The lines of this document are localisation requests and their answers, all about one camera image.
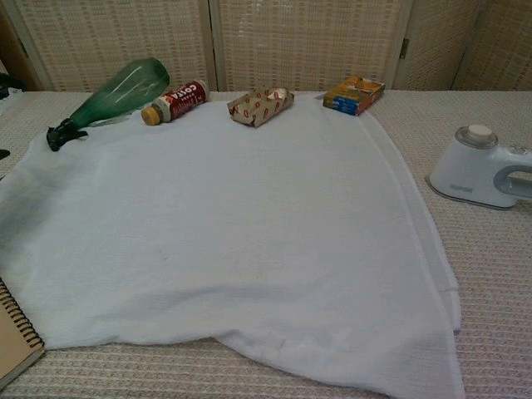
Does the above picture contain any white cloth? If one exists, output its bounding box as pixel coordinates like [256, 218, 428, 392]
[0, 99, 466, 399]

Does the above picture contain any beige woven tablecloth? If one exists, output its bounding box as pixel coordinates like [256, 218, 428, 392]
[0, 88, 532, 399]

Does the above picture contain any brown red-print snack package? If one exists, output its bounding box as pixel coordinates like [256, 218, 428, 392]
[226, 85, 296, 129]

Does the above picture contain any yellow blue carton box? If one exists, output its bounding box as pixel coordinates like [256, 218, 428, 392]
[323, 76, 386, 117]

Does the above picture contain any red Costa coffee bottle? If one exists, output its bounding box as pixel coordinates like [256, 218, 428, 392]
[140, 80, 209, 126]

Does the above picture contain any white handheld steam iron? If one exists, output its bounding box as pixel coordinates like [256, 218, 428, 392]
[424, 124, 532, 211]

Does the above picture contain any green spray bottle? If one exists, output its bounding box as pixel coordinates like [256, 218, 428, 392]
[45, 57, 171, 153]

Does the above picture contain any woven folding screen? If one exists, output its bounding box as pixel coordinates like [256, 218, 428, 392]
[0, 0, 532, 93]

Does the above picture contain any brown spiral notebook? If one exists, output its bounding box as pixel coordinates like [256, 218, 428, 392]
[0, 276, 46, 390]

